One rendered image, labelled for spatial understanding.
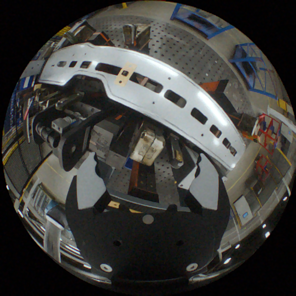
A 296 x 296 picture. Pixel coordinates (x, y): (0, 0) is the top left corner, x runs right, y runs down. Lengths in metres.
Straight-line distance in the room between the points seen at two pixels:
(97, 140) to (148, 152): 0.14
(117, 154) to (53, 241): 0.52
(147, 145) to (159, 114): 0.11
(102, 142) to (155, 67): 0.26
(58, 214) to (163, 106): 0.63
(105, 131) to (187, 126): 0.25
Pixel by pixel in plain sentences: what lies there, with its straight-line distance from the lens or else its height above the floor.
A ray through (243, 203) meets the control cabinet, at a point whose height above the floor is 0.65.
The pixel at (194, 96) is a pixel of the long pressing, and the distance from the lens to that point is 0.33.
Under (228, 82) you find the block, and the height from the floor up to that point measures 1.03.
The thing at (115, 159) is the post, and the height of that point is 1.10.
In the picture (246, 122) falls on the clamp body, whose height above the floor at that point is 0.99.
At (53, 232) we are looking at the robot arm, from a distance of 0.54.
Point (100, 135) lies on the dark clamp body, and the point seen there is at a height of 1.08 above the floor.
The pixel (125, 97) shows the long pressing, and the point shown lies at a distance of 0.31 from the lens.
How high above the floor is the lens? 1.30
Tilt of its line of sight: 61 degrees down
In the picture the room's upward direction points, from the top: 177 degrees clockwise
